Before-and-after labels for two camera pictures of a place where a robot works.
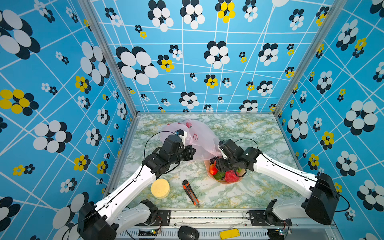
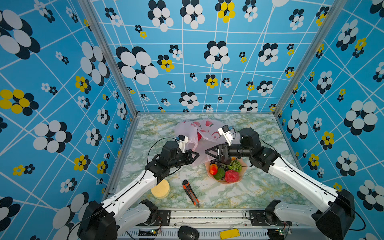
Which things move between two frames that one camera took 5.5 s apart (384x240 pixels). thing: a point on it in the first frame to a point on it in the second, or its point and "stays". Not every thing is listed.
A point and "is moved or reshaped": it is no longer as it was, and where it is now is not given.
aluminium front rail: [210, 223] stays
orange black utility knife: [190, 193] stays
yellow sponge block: [229, 234] stays
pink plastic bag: [205, 143] is moved or reshaped
